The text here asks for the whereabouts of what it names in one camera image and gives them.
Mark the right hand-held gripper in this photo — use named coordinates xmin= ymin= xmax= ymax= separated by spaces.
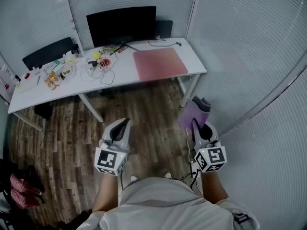
xmin=192 ymin=118 xmax=228 ymax=173

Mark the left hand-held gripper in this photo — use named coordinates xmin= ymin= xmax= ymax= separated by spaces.
xmin=94 ymin=118 xmax=132 ymax=176

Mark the purple cloth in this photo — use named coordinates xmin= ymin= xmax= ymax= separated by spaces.
xmin=178 ymin=96 xmax=212 ymax=131

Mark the pink desk mat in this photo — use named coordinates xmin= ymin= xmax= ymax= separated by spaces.
xmin=133 ymin=47 xmax=189 ymax=81

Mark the person's left forearm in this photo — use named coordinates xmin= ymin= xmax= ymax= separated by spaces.
xmin=92 ymin=173 xmax=119 ymax=213

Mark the person's right forearm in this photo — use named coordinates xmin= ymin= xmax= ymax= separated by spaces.
xmin=200 ymin=171 xmax=228 ymax=205

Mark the white desk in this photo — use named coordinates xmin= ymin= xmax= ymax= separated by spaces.
xmin=13 ymin=73 xmax=200 ymax=132

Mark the black bag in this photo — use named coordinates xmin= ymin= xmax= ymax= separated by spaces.
xmin=34 ymin=103 xmax=53 ymax=119

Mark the person's white shirt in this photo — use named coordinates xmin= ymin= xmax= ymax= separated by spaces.
xmin=76 ymin=177 xmax=261 ymax=230

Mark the clear plastic bag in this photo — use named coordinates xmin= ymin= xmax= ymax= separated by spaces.
xmin=59 ymin=53 xmax=77 ymax=80

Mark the orange snack pack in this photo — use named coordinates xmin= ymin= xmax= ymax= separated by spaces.
xmin=44 ymin=71 xmax=60 ymax=91

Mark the yellow packet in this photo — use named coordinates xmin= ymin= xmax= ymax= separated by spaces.
xmin=99 ymin=46 xmax=120 ymax=54

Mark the black office chair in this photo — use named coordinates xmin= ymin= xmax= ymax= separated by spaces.
xmin=0 ymin=157 xmax=46 ymax=208

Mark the white tablet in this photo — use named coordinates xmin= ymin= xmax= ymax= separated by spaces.
xmin=20 ymin=75 xmax=41 ymax=93

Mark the black computer monitor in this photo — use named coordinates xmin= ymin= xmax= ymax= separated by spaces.
xmin=86 ymin=6 xmax=157 ymax=55

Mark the black flat panel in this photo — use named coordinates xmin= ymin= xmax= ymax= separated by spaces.
xmin=155 ymin=20 xmax=173 ymax=39

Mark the white extension cord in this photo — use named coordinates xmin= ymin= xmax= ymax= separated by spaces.
xmin=186 ymin=127 xmax=200 ymax=179

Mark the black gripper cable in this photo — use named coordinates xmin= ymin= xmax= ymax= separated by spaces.
xmin=181 ymin=170 xmax=202 ymax=194

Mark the white cable bundle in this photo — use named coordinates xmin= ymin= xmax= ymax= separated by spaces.
xmin=80 ymin=63 xmax=104 ymax=82

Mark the black shoulder strap buckle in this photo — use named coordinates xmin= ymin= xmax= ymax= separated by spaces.
xmin=234 ymin=213 xmax=250 ymax=225

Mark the black monitor power cable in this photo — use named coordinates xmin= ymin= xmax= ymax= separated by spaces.
xmin=147 ymin=39 xmax=182 ymax=47

